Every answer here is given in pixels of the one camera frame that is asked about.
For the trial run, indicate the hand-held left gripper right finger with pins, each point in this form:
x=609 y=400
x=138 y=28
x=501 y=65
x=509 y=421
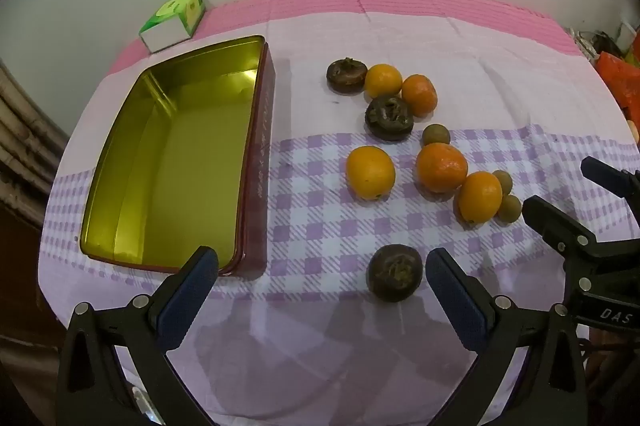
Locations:
x=457 y=301

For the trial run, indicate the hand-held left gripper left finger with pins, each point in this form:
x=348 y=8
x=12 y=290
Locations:
x=187 y=301

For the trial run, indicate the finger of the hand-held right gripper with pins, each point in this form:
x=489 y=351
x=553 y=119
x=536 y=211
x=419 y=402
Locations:
x=555 y=226
x=607 y=173

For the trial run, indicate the small green fruit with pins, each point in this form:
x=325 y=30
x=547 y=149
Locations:
x=510 y=208
x=502 y=182
x=435 y=135

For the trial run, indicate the dark brown mangosteen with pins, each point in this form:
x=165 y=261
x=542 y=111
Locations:
x=389 y=116
x=395 y=272
x=346 y=75

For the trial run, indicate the yellow orange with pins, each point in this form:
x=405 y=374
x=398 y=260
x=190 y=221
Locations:
x=383 y=80
x=370 y=172
x=480 y=196

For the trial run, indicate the deep orange tangerine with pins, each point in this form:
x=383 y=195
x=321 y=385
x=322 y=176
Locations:
x=441 y=167
x=419 y=94

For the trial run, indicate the gold tin box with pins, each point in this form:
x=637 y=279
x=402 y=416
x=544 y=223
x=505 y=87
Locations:
x=175 y=165

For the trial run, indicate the small peach round object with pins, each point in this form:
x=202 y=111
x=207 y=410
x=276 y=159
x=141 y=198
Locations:
x=634 y=130

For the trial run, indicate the pink and purple checked tablecloth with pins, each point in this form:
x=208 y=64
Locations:
x=310 y=216

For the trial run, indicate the brown wooden cabinet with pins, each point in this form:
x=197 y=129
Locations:
x=20 y=266

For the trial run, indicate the beige patterned curtain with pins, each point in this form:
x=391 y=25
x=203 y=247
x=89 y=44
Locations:
x=25 y=140

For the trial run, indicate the green and white carton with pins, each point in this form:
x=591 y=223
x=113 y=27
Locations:
x=167 y=33

